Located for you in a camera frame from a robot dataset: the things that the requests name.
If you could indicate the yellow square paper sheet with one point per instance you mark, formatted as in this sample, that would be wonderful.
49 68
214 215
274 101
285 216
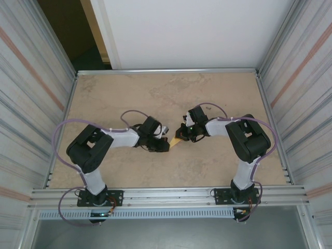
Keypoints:
175 142

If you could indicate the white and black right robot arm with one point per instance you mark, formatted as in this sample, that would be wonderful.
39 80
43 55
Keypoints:
246 142

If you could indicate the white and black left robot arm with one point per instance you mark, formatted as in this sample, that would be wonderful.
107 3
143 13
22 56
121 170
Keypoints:
88 150

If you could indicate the grey metal panel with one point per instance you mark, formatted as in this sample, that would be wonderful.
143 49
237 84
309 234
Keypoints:
168 233

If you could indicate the small black controller board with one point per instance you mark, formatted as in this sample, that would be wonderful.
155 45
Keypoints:
99 214
241 212

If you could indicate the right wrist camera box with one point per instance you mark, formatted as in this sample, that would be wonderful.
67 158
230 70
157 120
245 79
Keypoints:
188 118

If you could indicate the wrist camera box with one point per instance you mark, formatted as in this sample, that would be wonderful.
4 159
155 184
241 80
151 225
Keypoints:
188 118
162 131

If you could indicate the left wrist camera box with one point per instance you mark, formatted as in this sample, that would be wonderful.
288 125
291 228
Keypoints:
162 131

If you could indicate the wide aluminium mounting rail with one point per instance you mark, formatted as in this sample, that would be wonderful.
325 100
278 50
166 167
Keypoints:
168 197

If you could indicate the aluminium table edge rail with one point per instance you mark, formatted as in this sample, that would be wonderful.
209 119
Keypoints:
168 71

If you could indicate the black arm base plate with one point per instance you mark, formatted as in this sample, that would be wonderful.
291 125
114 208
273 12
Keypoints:
115 197
220 194

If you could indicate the aluminium table side rail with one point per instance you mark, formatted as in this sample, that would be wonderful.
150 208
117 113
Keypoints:
69 103
267 103

